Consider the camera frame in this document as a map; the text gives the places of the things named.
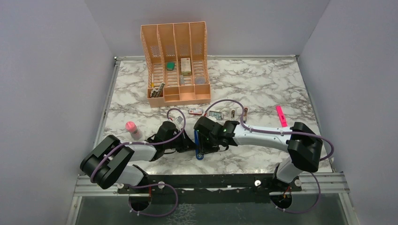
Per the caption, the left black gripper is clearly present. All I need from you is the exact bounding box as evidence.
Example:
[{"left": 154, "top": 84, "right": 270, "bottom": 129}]
[{"left": 164, "top": 128, "right": 199, "bottom": 153}]

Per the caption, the blue stapler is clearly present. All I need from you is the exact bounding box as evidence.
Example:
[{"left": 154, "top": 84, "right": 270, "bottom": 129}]
[{"left": 194, "top": 130, "right": 204, "bottom": 160}]

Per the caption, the red white staple box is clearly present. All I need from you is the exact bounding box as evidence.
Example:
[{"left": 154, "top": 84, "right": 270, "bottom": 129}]
[{"left": 188, "top": 107, "right": 203, "bottom": 115}]

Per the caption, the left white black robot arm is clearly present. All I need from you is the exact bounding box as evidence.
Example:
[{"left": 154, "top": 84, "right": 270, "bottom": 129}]
[{"left": 80, "top": 121, "right": 196, "bottom": 193}]

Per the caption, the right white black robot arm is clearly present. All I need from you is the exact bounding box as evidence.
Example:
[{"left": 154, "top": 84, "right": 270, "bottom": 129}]
[{"left": 194, "top": 116, "right": 323, "bottom": 191}]

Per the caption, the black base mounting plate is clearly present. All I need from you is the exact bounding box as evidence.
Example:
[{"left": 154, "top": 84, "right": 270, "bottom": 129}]
[{"left": 117, "top": 173, "right": 302, "bottom": 204}]

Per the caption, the pink round cap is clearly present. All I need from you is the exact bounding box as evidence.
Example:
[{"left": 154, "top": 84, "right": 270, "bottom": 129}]
[{"left": 125, "top": 121, "right": 142, "bottom": 140}]

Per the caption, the black white item in organizer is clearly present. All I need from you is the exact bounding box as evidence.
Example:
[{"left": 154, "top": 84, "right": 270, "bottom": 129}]
[{"left": 150, "top": 82, "right": 166, "bottom": 98}]

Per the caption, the clear round lid in organizer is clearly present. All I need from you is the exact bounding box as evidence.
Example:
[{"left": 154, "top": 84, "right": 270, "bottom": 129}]
[{"left": 194, "top": 76, "right": 206, "bottom": 85}]

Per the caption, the pink highlighter marker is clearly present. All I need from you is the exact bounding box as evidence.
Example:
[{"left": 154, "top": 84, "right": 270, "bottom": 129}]
[{"left": 276, "top": 105, "right": 288, "bottom": 127}]

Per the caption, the green object in organizer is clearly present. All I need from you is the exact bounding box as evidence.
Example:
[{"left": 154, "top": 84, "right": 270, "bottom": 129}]
[{"left": 166, "top": 61, "right": 176, "bottom": 71}]

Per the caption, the white green box in organizer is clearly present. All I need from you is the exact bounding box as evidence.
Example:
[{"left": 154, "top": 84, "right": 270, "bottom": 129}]
[{"left": 180, "top": 58, "right": 192, "bottom": 76}]

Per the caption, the orange plastic desk organizer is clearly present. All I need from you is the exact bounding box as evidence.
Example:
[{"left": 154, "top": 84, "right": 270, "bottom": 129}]
[{"left": 140, "top": 22, "right": 211, "bottom": 108}]

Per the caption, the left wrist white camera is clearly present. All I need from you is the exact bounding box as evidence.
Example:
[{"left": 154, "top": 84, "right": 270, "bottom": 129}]
[{"left": 173, "top": 116, "right": 184, "bottom": 128}]

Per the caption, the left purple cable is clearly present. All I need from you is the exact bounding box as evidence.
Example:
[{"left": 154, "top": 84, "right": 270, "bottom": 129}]
[{"left": 90, "top": 108, "right": 186, "bottom": 218}]

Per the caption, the purple cable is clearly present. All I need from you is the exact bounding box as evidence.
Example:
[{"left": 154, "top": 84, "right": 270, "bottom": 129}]
[
  {"left": 90, "top": 108, "right": 186, "bottom": 218},
  {"left": 203, "top": 99, "right": 335, "bottom": 215}
]

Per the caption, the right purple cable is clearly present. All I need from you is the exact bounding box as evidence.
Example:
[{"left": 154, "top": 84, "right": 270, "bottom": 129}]
[{"left": 203, "top": 99, "right": 335, "bottom": 215}]

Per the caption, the aluminium frame rail front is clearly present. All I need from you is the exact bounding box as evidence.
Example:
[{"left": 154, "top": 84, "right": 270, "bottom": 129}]
[{"left": 73, "top": 172, "right": 351, "bottom": 196}]

